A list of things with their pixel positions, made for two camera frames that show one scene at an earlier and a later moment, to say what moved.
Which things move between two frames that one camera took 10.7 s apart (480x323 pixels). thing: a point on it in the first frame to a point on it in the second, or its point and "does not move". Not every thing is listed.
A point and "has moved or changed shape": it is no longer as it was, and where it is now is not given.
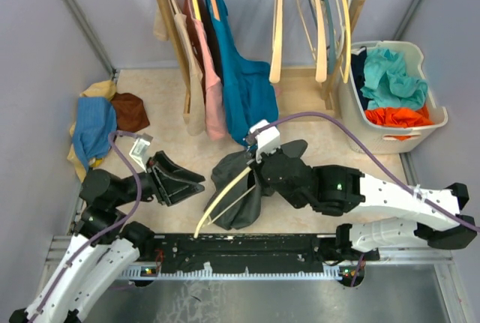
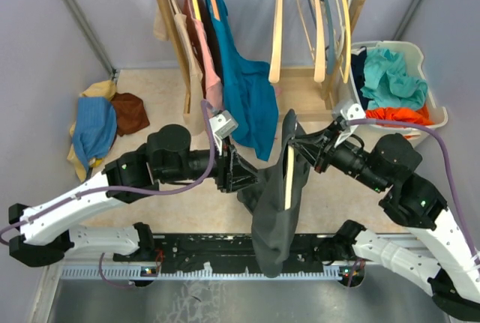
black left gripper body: x=160 y=184 to x=224 y=173
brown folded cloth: x=130 y=112 does not move
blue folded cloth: x=97 y=120 does not move
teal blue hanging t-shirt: x=248 y=85 does not move
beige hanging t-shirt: x=194 y=119 does not move
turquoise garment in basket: x=388 y=84 does not move
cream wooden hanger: x=206 y=219 has moved or changed shape
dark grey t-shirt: x=246 y=213 to x=273 y=226
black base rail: x=205 y=252 does not move
